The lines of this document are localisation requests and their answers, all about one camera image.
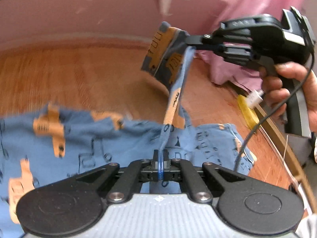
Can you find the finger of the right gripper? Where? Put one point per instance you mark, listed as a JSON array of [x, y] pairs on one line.
[[205, 47], [199, 40]]

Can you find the person's right hand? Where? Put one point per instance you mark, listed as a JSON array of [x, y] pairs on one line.
[[277, 88]]

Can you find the blue patterned children's pants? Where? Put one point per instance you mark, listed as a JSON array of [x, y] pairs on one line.
[[54, 143]]

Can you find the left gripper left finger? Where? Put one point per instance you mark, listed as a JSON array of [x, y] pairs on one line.
[[138, 175]]

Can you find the yellow power strip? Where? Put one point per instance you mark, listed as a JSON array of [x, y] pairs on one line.
[[250, 116]]

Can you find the white charger plug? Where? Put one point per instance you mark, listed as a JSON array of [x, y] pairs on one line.
[[254, 98]]

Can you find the pink cloth pile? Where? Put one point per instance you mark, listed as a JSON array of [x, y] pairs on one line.
[[221, 72]]

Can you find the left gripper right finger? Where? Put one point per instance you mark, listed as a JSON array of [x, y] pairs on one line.
[[188, 177]]

